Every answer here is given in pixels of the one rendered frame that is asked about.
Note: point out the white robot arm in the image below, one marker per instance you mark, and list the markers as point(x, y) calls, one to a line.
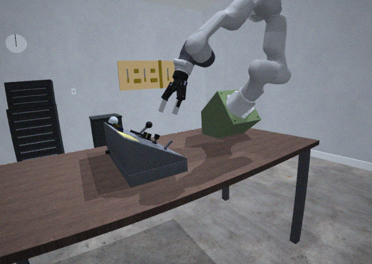
point(274, 70)

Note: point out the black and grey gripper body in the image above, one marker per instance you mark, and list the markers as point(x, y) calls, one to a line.
point(179, 76)

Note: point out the grey control panel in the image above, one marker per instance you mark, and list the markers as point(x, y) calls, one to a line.
point(140, 159)

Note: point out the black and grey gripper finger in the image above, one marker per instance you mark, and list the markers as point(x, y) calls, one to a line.
point(180, 92)
point(168, 92)

